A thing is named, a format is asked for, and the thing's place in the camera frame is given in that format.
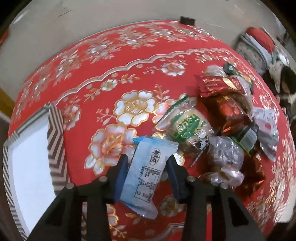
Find red gold foil candy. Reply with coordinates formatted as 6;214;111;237
233;155;266;197

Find white strawberry snack packet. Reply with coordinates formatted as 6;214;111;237
252;107;280;161

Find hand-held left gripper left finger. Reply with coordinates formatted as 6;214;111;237
25;154;129;241

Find dark cloth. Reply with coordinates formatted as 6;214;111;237
275;66;296;121

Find green white cow snack packet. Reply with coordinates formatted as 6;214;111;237
154;94;215;167

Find red cushioned chair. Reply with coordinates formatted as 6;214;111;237
236;27;289;75

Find small black block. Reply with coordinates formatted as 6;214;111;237
180;16;196;25

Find light blue snack packet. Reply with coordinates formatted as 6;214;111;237
119;136;179;219

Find dark green snack packet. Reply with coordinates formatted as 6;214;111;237
223;62;252;86

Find dark red chocolate packet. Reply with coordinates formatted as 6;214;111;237
206;94;252;136

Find red floral tablecloth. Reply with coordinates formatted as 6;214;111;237
8;20;294;241

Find clear brown snack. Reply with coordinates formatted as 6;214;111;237
200;168;245;187
207;136;244;172
203;65;228;78

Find striped cardboard box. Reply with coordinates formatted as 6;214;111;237
2;103;71;240

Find black green snack packet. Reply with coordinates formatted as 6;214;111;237
231;124;260;158

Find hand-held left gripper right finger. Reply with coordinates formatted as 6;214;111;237
166;156;266;241

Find yellow door frame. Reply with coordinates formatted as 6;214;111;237
0;88;15;116

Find red gold snack packet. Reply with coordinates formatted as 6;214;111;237
195;74;247;98

